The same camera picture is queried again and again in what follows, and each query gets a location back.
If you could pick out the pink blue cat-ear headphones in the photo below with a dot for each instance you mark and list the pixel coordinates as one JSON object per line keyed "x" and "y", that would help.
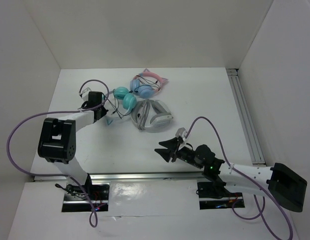
{"x": 146, "y": 84}

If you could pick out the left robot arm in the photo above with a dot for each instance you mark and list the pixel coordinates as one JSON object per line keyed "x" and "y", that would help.
{"x": 57, "y": 142}

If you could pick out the aluminium side rail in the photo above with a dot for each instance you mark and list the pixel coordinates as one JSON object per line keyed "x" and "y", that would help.
{"x": 245, "y": 118}

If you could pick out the aluminium front rail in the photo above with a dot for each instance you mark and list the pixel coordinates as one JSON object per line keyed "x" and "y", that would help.
{"x": 145, "y": 176}

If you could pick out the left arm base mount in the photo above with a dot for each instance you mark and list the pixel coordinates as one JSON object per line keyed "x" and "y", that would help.
{"x": 75, "y": 200}

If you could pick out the teal cat-ear headphones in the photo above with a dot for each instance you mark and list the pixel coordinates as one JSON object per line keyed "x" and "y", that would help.
{"x": 123, "y": 104}

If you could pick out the grey white headphones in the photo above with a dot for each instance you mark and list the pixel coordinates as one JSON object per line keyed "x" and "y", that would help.
{"x": 152, "y": 116}

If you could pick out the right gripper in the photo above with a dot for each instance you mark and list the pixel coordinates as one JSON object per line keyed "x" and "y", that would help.
{"x": 172, "y": 144}

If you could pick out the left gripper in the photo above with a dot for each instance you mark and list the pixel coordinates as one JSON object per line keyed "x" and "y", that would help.
{"x": 103, "y": 111}

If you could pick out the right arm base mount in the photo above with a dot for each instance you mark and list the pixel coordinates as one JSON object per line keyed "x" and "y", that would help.
{"x": 210, "y": 199}

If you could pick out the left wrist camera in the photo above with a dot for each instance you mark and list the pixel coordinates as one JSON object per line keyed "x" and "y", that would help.
{"x": 85, "y": 92}

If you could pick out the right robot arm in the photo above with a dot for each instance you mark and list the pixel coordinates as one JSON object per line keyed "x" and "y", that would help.
{"x": 278, "y": 182}

